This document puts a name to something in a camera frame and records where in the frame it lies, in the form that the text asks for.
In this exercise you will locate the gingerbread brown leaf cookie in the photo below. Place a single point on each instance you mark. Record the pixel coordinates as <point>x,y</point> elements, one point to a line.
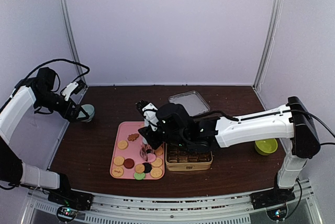
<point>133,137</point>

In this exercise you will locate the small round tan cookie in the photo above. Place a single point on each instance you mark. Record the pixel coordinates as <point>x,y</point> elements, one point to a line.
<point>140,168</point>

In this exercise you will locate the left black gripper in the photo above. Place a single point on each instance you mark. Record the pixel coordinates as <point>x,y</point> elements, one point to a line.
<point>71,116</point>

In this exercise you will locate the yellow dotted cookie corner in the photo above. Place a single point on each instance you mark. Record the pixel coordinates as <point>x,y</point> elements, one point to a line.
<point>156,172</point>

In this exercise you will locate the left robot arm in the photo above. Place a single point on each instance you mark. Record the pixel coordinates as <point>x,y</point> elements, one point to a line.
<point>32,97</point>

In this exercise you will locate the yellow dotted cookie middle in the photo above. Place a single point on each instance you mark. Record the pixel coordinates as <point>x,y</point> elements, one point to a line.
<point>158,162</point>

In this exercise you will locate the pink sandwich cookie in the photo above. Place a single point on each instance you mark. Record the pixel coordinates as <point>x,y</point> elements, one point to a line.
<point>151,157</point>

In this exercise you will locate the front aluminium rail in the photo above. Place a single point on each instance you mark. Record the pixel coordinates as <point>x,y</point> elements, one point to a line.
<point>233,208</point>

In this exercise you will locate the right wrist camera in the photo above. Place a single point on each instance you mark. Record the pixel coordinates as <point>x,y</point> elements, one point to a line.
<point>148,112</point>

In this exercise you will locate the yellow dotted cookie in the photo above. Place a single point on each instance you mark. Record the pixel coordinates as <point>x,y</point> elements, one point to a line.
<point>158,162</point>
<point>118,160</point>

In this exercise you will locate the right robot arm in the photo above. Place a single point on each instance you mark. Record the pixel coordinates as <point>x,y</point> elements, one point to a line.
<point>171,124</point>

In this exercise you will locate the yellow dotted cookie left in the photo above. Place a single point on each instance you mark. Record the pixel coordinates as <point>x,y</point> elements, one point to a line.
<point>118,160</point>

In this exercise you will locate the green sandwich cookie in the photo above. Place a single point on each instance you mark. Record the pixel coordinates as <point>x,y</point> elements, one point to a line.
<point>139,176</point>

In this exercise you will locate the silver tin lid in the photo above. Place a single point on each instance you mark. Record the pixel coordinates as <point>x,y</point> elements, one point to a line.
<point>192,101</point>

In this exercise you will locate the yellow cookie with pink sword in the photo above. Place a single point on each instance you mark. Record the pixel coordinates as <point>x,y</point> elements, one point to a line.
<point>117,172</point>

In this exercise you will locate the round tan cookie right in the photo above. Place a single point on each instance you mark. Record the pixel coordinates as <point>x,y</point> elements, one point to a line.
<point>159,151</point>

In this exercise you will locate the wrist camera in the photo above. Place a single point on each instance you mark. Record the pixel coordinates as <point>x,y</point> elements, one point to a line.
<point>148,112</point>
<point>72,88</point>

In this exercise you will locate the pale blue ceramic bowl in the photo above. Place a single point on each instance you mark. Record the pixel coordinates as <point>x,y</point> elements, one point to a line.
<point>86,113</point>

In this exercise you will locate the pink plastic tray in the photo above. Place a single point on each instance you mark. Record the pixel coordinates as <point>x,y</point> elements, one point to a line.
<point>133,151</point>

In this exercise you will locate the gold cookie tin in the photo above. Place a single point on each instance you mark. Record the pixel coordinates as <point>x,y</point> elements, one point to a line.
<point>181,161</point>

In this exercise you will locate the right aluminium frame post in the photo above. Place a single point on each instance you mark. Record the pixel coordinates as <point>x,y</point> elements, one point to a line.
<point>268,45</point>

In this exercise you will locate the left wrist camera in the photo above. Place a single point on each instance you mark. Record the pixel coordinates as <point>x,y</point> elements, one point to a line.
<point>72,88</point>

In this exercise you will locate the aluminium frame post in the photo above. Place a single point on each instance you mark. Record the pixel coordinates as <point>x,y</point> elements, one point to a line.
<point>69,31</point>
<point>268,45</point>

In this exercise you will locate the green plastic bowl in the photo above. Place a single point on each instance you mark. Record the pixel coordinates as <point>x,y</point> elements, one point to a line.
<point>266,147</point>

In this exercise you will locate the brown chocolate cookie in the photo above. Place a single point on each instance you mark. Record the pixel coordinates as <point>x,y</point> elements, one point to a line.
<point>129,163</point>

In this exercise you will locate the metal serving tongs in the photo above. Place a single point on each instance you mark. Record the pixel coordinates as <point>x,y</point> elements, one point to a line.
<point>145,150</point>

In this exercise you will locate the yellow cookie under chip cookie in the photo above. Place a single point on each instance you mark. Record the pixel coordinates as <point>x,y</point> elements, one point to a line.
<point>122,145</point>

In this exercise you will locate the black sandwich cookie lower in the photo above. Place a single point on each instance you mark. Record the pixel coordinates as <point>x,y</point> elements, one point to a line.
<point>147,167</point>

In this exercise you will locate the left aluminium frame post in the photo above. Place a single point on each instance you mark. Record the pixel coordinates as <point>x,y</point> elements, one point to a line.
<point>69,31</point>

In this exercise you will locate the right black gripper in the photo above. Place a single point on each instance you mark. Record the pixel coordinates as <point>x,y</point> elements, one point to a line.
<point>145,132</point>

